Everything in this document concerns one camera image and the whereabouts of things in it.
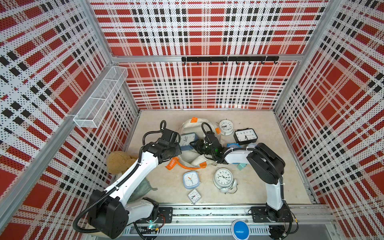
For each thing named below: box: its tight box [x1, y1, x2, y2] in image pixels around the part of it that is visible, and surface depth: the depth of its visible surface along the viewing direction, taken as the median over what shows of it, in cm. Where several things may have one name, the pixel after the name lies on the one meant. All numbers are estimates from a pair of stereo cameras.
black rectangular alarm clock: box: [233, 128, 258, 145], surface depth 104 cm
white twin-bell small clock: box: [213, 168, 238, 195], surface depth 83 cm
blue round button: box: [233, 220, 249, 240], surface depth 70 cm
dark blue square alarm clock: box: [179, 132, 199, 151], surface depth 97 cm
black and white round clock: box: [216, 118, 235, 136], surface depth 107 cm
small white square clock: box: [187, 189, 202, 205], surface depth 80 cm
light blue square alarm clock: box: [183, 170, 200, 190], surface depth 86 cm
